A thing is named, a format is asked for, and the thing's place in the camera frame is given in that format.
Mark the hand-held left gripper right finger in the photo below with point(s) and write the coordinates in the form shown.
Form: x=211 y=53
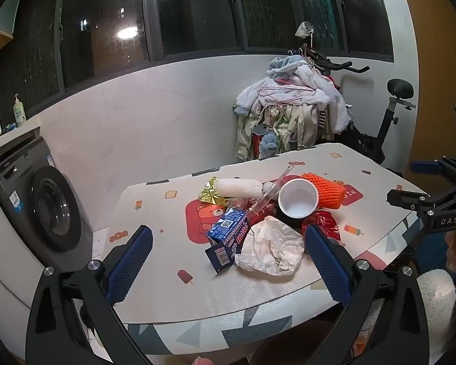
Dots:
x=326 y=262

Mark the white crumpled hanging cloth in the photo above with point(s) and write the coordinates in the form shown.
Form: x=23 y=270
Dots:
x=303 y=29

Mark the small blue object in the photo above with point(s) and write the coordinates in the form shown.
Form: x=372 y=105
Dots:
x=10 y=126

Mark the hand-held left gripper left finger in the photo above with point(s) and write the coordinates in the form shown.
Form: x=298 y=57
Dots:
x=131 y=262

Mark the blue milk carton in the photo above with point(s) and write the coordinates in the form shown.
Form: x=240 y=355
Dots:
x=228 y=232

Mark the pile of clothes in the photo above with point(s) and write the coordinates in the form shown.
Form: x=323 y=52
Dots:
x=288 y=95

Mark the black exercise bike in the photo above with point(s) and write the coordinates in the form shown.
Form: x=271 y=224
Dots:
x=383 y=129

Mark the dark window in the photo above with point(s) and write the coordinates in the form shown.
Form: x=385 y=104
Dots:
x=197 y=7

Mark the white foam net sleeve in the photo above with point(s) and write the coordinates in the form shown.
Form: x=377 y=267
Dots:
x=237 y=187

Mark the white bowl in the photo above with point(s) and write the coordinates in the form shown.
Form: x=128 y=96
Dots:
x=298 y=201

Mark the gold foil wrapper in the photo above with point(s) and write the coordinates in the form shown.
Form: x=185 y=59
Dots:
x=211 y=194

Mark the green soap pump bottle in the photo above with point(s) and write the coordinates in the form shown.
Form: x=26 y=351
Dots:
x=19 y=112

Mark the orange foam fruit net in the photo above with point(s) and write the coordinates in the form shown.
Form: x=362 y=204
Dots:
x=326 y=190

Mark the red glossy box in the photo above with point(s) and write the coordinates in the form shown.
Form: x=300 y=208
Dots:
x=325 y=222

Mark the grey front-load washing machine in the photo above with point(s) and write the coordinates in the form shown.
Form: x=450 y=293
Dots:
x=49 y=205

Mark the white paper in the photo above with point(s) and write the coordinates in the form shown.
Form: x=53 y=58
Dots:
x=269 y=247

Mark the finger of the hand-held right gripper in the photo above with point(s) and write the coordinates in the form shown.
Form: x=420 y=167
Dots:
x=406 y=197
x=425 y=167

